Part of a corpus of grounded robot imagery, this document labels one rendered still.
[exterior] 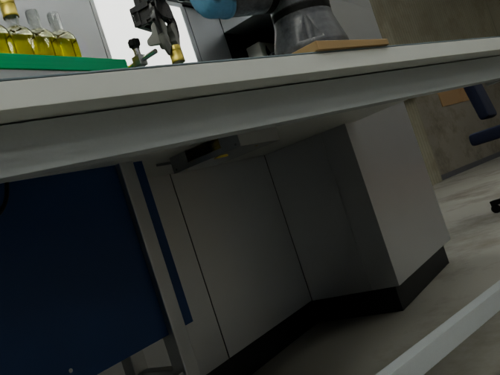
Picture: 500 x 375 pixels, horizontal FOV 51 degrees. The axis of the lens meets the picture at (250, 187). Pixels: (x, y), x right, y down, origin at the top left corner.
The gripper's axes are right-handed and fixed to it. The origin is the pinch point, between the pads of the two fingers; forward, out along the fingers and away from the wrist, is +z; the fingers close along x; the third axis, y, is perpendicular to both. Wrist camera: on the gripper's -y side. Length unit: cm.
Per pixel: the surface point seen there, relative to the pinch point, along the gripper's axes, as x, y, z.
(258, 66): 45, -37, 25
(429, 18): -821, -41, -159
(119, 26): -18.2, 25.5, -21.5
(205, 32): -65, 19, -25
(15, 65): 42.8, 11.5, 4.5
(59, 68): 33.3, 9.6, 5.0
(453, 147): -763, -15, 57
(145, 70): 63, -28, 24
